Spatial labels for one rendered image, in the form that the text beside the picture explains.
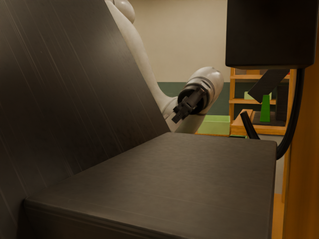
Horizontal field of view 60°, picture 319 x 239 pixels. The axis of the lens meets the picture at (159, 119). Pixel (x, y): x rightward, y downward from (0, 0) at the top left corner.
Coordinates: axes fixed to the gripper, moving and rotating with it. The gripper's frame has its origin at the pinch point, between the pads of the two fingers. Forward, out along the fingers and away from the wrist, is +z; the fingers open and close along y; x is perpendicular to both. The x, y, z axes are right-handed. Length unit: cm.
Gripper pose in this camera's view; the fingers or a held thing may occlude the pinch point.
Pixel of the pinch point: (167, 128)
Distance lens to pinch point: 59.8
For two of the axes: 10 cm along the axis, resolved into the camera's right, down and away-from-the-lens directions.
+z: -3.9, 3.9, -8.3
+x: 7.4, 6.8, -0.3
